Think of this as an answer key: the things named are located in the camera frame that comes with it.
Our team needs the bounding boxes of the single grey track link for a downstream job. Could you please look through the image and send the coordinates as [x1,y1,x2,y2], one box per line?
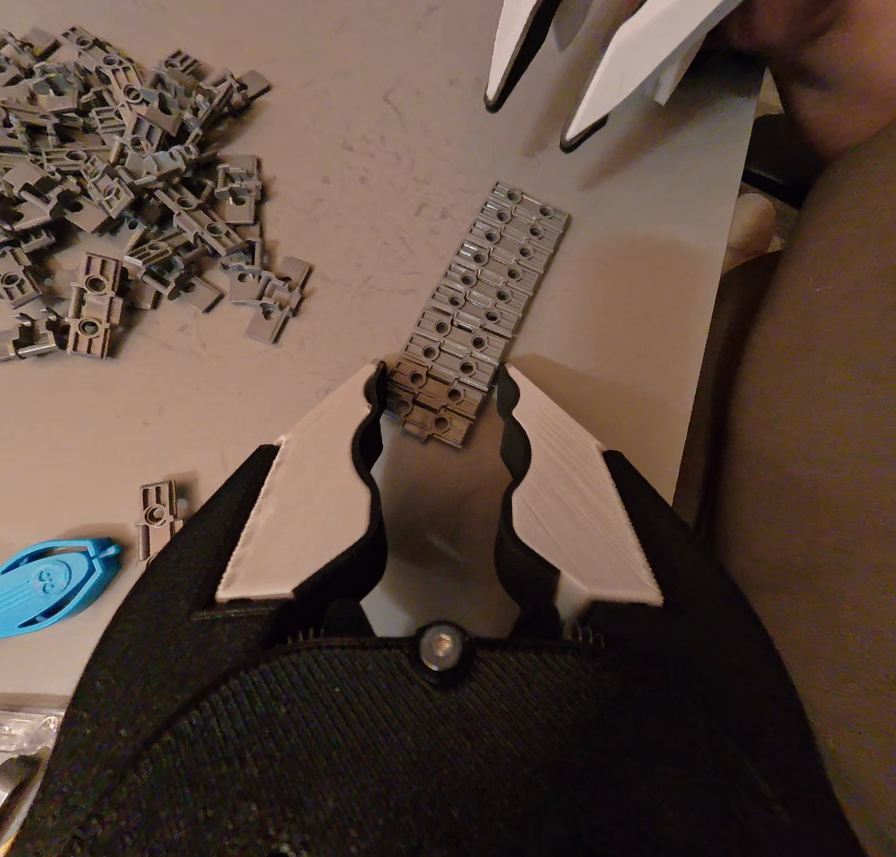
[135,479,186,565]

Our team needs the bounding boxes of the person's beige trousers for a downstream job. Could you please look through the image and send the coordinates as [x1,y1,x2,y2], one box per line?
[723,191,779,273]

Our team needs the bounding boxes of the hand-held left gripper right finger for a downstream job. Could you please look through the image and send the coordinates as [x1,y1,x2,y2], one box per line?
[493,362,664,621]

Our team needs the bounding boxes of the person's black shoe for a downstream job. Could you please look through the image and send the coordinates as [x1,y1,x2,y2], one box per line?
[742,145,826,209]

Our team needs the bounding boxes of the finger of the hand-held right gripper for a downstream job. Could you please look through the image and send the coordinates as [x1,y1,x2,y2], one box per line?
[559,0,772,153]
[484,0,585,113]

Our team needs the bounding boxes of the assembled grey track strip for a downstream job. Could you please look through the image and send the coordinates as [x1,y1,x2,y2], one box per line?
[387,180,571,450]

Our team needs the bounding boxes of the clear plastic brick piece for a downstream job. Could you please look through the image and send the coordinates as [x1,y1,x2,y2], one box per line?
[0,711,63,754]

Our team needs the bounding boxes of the person's right hand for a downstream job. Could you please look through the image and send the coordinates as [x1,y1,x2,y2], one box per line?
[706,0,896,160]

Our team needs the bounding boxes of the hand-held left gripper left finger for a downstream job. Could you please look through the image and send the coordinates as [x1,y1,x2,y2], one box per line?
[214,360,389,604]

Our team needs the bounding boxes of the person's grey clothing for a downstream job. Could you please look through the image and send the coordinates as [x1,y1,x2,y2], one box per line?
[672,118,896,857]

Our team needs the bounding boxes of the blue plastic separator tool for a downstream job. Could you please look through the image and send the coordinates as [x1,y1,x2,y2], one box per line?
[0,536,122,639]

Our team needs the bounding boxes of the pile of grey track links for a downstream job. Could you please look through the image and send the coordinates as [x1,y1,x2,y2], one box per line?
[0,26,314,362]

